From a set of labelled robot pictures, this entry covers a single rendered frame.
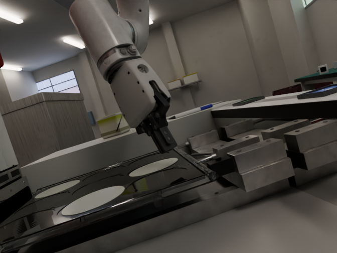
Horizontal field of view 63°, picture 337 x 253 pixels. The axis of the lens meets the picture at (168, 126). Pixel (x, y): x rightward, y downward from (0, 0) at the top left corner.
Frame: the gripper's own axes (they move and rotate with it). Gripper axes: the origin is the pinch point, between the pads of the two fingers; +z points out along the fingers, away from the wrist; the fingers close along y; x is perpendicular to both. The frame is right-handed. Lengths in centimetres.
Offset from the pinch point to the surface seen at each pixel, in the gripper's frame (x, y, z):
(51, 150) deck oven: -109, 364, -126
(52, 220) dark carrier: 21.1, 4.5, 3.5
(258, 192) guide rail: -4.8, -8.3, 15.3
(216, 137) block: -25.0, 10.4, 2.4
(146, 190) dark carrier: 10.0, -2.9, 6.3
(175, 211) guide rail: 6.4, -1.5, 11.3
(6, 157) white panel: 17.2, 33.7, -18.0
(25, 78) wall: -313, 874, -590
